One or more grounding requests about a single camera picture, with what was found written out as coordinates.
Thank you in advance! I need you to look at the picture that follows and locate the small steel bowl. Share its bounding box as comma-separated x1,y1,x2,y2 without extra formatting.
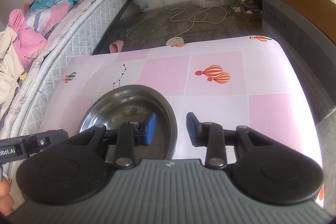
78,85,178,159

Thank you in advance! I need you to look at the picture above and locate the person's left hand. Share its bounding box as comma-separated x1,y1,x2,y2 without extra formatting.
0,177,14,216

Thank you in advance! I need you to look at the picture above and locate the cream garment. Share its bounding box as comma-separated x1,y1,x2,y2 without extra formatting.
0,27,25,119

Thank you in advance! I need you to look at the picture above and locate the pink quilt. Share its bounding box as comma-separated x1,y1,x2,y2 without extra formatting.
7,0,72,68

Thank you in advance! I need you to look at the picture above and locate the white quilted mattress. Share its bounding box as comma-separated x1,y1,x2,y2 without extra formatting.
1,0,131,139

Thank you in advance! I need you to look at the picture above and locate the grey box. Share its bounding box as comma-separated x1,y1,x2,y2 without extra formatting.
261,0,336,122

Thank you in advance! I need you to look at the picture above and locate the long cardboard box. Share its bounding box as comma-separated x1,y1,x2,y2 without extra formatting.
281,0,336,42

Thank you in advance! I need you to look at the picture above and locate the white power cable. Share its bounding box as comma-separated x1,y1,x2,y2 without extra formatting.
142,0,262,47

